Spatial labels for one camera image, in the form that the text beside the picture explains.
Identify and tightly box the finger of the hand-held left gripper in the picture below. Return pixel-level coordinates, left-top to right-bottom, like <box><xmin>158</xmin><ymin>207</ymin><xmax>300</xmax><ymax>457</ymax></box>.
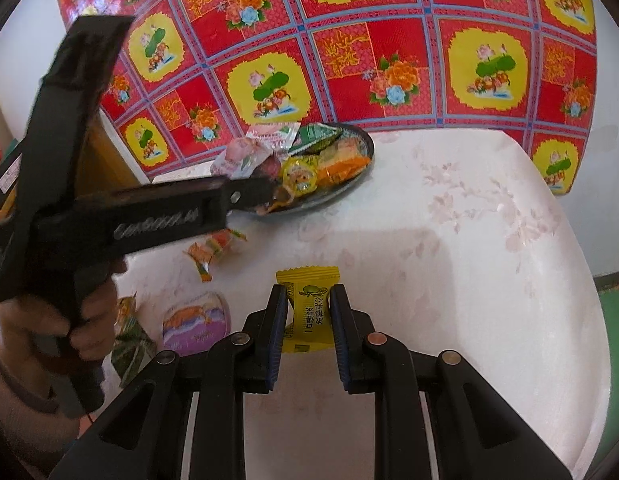
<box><xmin>211</xmin><ymin>174</ymin><xmax>280</xmax><ymax>217</ymax></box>

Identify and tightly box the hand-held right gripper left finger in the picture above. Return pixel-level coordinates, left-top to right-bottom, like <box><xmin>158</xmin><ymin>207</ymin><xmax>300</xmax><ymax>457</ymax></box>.
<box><xmin>48</xmin><ymin>284</ymin><xmax>289</xmax><ymax>480</ymax></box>

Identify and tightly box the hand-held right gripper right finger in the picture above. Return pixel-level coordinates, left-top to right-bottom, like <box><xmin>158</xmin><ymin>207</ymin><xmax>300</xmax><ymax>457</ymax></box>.
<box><xmin>329</xmin><ymin>284</ymin><xmax>573</xmax><ymax>480</ymax></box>

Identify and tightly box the small orange candy wrapper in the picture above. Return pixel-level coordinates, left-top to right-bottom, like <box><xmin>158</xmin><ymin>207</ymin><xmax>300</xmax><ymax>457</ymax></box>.
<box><xmin>262</xmin><ymin>185</ymin><xmax>295</xmax><ymax>213</ymax></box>

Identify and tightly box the pink snack packet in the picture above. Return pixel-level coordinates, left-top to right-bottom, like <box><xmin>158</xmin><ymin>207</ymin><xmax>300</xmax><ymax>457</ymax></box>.
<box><xmin>210</xmin><ymin>137</ymin><xmax>280</xmax><ymax>181</ymax></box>

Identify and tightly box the yellow round jelly cup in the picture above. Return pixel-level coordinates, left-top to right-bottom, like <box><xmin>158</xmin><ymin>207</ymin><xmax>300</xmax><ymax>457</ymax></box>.
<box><xmin>280</xmin><ymin>155</ymin><xmax>320</xmax><ymax>193</ymax></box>

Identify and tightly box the yellow candy packet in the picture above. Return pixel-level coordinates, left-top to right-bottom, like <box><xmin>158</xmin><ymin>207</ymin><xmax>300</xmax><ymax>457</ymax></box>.
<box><xmin>276</xmin><ymin>267</ymin><xmax>341</xmax><ymax>353</ymax></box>

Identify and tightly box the blue patterned ceramic plate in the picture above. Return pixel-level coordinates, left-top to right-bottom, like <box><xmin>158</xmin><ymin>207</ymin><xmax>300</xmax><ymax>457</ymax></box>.
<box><xmin>250</xmin><ymin>122</ymin><xmax>375</xmax><ymax>217</ymax></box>

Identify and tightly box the person's left forearm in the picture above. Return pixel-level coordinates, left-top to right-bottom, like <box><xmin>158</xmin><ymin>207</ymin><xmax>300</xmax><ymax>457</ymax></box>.
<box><xmin>0</xmin><ymin>325</ymin><xmax>90</xmax><ymax>480</ymax></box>

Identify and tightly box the person's left hand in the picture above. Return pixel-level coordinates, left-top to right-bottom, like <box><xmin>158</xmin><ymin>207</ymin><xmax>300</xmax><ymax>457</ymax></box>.
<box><xmin>0</xmin><ymin>260</ymin><xmax>129</xmax><ymax>366</ymax></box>

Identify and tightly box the orange green candy packet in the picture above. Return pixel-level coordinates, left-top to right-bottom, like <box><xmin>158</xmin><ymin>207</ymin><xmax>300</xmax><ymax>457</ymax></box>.
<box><xmin>184</xmin><ymin>227</ymin><xmax>248</xmax><ymax>285</ymax></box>

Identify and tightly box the wooden cabinet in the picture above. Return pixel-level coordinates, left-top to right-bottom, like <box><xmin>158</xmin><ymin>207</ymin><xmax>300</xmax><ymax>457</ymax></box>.
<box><xmin>84</xmin><ymin>110</ymin><xmax>153</xmax><ymax>201</ymax></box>

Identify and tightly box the purple jelly cup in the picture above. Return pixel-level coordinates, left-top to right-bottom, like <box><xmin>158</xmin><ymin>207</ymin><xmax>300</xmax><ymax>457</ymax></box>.
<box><xmin>162</xmin><ymin>291</ymin><xmax>231</xmax><ymax>356</ymax></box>

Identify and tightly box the orange cracker packet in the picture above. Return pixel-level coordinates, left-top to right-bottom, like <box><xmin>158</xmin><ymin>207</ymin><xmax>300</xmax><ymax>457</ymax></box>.
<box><xmin>317</xmin><ymin>139</ymin><xmax>371</xmax><ymax>186</ymax></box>

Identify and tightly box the green orange snack packet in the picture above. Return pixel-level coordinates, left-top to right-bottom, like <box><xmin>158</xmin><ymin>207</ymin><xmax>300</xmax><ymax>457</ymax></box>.
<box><xmin>110</xmin><ymin>292</ymin><xmax>158</xmax><ymax>391</ymax></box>

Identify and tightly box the black box white label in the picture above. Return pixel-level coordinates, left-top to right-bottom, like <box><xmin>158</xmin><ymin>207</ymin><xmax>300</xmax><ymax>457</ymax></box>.
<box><xmin>0</xmin><ymin>135</ymin><xmax>28</xmax><ymax>211</ymax></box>

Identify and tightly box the red yellow floral printed cloth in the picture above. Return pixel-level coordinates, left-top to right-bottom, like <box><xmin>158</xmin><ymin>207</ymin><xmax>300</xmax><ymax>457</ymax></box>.
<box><xmin>54</xmin><ymin>0</ymin><xmax>596</xmax><ymax>196</ymax></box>

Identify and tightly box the green pink cloth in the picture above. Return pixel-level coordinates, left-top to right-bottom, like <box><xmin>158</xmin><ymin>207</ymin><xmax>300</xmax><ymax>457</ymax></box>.
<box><xmin>597</xmin><ymin>285</ymin><xmax>619</xmax><ymax>391</ymax></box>

